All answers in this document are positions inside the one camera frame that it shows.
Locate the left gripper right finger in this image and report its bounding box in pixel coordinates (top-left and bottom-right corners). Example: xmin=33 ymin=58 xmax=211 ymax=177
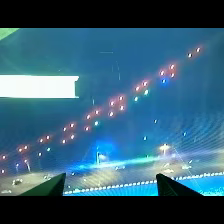
xmin=155 ymin=173 xmax=204 ymax=197

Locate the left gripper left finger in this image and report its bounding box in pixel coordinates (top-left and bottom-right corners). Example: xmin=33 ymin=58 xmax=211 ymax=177
xmin=20 ymin=172 xmax=67 ymax=197

